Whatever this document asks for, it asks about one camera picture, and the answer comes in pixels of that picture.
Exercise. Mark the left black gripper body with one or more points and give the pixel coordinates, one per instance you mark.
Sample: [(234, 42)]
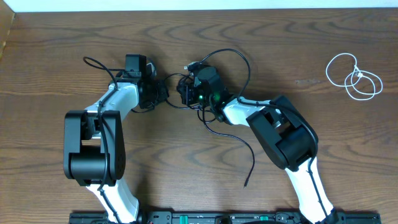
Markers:
[(161, 93)]

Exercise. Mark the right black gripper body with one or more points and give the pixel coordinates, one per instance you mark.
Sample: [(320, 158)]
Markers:
[(195, 95)]

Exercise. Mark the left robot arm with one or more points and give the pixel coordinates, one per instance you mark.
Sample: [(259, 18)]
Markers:
[(93, 147)]

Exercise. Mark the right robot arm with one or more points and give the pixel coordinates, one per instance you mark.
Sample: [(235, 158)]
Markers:
[(287, 139)]

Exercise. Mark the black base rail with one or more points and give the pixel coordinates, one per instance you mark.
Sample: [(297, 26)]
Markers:
[(288, 217)]

